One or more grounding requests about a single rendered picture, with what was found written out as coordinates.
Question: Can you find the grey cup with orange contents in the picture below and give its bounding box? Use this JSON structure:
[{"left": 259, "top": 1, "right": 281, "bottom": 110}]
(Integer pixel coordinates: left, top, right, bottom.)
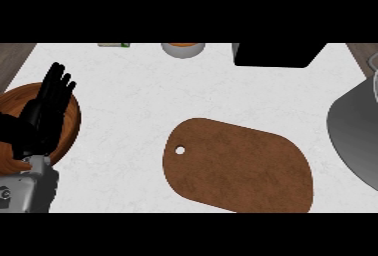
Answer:
[{"left": 161, "top": 43, "right": 207, "bottom": 60}]

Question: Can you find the brown wooden cutting board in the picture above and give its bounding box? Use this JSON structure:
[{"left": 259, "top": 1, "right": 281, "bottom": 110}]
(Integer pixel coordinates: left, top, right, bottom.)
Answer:
[{"left": 163, "top": 117, "right": 315, "bottom": 214}]

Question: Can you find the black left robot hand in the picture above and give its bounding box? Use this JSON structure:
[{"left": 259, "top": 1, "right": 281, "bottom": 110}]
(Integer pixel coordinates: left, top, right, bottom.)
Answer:
[{"left": 0, "top": 61, "right": 78, "bottom": 161}]

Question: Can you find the grey metal pot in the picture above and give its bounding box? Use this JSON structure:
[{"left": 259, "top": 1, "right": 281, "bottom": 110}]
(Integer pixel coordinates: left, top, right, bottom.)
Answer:
[{"left": 327, "top": 54, "right": 378, "bottom": 192}]

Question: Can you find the black appliance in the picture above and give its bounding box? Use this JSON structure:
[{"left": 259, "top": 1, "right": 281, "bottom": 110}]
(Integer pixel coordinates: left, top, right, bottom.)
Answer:
[{"left": 232, "top": 43, "right": 329, "bottom": 69}]

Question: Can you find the brown wooden bowl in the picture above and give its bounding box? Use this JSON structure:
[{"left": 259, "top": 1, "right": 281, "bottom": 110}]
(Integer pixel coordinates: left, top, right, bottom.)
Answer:
[{"left": 0, "top": 82, "right": 83, "bottom": 177}]

